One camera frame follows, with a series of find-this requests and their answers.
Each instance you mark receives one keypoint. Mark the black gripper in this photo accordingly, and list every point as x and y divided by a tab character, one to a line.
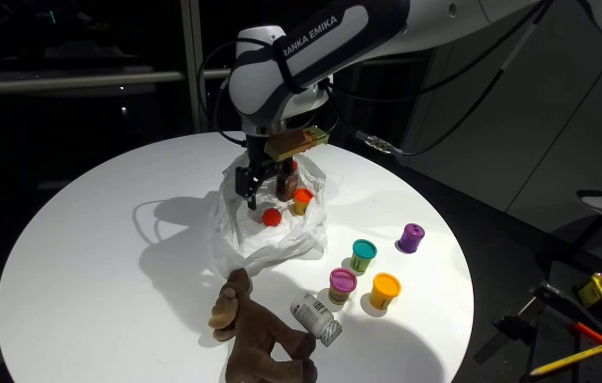
260	154

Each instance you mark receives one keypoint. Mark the small red cap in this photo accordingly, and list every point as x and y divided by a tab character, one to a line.
272	217

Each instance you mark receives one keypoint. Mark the small orange lid tub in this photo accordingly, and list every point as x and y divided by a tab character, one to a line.
304	198

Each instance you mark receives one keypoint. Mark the teal lid dough tub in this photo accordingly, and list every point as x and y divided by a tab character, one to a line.
364	251

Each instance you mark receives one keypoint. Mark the pink lid dough tub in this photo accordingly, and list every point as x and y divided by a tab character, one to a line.
344	282

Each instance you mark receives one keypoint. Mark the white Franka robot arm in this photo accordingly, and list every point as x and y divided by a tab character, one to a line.
328	34

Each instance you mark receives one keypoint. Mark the crumpled white plastic bag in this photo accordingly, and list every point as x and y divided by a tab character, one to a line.
272	246

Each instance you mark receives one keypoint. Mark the white supplement bottle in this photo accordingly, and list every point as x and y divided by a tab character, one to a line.
315	320

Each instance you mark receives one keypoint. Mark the purple dough tub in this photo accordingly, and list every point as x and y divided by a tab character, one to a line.
411	234

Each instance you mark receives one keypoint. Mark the brown plush toy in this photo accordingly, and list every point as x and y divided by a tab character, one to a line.
258	333

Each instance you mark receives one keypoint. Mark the yellow lid dough tub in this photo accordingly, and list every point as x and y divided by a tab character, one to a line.
386	289

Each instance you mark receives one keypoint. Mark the grey metal railing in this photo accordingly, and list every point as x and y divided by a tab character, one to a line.
66	82

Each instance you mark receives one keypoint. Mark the yellow pencil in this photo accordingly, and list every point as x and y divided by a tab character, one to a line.
574	359

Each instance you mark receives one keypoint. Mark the grey metal post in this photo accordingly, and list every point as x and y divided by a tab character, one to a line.
192	64

